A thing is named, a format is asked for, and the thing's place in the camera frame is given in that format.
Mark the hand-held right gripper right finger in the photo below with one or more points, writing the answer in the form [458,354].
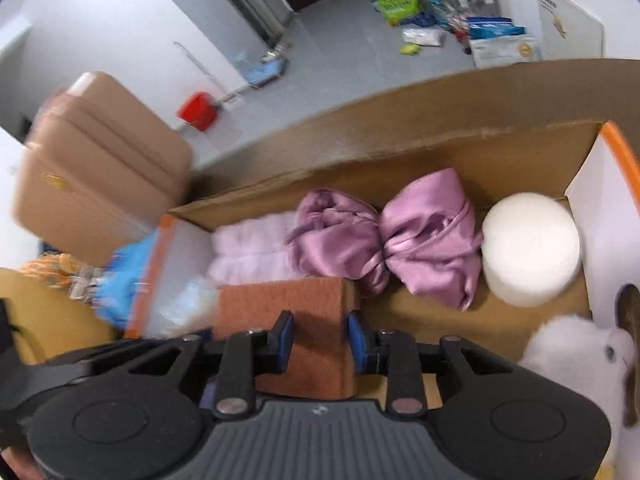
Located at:
[356,342]

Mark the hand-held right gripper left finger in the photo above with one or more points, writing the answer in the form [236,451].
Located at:
[286,342]

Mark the brown scouring pad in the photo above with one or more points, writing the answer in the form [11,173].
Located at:
[310,330]

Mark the light purple plush towel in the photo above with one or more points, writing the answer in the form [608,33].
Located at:
[250,255]

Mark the pink satin cloth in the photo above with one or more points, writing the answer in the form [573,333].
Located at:
[340,240]
[430,230]

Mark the cardboard box with orange edges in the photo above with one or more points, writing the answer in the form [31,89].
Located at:
[450,160]

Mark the clear plastic bag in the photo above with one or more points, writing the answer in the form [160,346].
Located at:
[192,302]

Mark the orange mesh bag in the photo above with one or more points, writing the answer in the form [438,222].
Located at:
[47,270]

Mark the blue packet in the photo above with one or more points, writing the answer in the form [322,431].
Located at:
[130,280]

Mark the white round sponge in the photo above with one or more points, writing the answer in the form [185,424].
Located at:
[530,250]

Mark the white plush toy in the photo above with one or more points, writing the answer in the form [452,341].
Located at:
[565,355]

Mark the beige suitcase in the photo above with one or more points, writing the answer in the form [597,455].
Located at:
[105,170]

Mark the red dustpan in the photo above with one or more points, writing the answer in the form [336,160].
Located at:
[199,112]

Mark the blue mop cloth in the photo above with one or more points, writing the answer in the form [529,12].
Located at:
[267,71]

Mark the white plastic packet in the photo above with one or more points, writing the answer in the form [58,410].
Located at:
[422,36]

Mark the white carton box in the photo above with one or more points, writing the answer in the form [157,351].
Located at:
[505,47]

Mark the green packet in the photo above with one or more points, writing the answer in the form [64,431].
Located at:
[400,7]

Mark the white sign board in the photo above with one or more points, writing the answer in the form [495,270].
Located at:
[570,20]

